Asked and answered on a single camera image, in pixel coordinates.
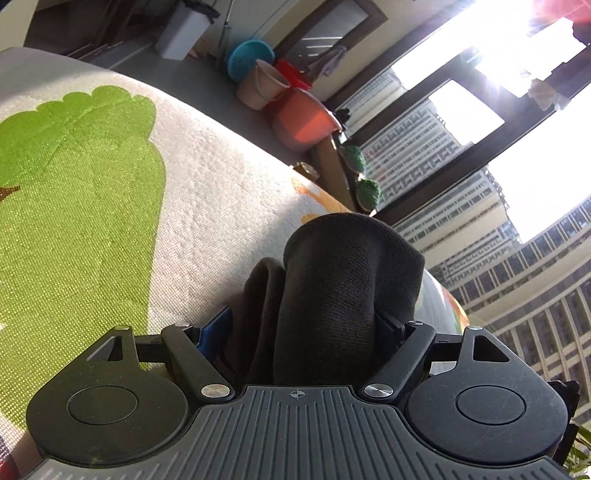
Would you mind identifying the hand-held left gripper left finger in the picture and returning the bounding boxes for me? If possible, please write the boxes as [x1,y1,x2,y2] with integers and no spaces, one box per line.
[92,305,235,401]

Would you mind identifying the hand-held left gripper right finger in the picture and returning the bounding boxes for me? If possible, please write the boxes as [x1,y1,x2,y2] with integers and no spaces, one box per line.
[362,314,509,400]

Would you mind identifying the dark grey garment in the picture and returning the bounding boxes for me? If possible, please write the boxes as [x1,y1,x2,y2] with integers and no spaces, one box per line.
[221,213,426,387]

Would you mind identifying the apartment buildings outside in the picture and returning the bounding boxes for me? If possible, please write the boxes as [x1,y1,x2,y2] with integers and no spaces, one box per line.
[339,69,591,393]

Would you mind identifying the cartoon printed play mat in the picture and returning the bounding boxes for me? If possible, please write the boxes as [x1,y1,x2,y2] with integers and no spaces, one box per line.
[0,46,471,480]

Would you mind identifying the green plant leaves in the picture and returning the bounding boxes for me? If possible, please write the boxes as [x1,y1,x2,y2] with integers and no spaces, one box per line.
[564,422,591,480]

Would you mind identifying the large orange plastic bucket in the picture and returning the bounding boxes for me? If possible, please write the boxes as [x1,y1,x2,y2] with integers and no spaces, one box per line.
[270,88,344,154]

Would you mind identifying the beige plastic bucket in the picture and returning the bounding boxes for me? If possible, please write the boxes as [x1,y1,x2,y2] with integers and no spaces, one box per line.
[235,59,291,112]

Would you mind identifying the red plastic bucket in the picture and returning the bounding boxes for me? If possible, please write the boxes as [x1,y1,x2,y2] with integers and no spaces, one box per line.
[276,58,314,91]

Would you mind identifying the grey hanging towel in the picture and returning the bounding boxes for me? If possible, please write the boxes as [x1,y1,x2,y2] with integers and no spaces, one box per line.
[318,45,348,78]

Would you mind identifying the blue plastic basin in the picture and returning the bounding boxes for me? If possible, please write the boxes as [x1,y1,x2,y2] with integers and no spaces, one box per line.
[229,39,277,84]

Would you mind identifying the white hanging cloth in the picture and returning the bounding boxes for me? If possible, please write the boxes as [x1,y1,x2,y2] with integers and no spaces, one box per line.
[527,78,574,112]

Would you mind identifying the white trash bin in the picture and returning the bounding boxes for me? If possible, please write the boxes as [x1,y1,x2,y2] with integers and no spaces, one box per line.
[154,0,219,61]

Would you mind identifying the long mop pole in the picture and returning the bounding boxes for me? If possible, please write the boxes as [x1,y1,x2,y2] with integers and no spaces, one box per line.
[217,0,234,63]

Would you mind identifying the brown framed glass door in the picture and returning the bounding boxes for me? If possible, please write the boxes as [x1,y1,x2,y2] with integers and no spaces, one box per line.
[272,0,389,63]

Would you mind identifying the pink hanging cloth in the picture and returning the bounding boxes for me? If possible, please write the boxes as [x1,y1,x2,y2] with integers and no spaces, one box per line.
[531,0,591,29]

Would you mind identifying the dark window frame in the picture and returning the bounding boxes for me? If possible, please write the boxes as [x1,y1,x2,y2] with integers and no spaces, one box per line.
[323,18,591,227]

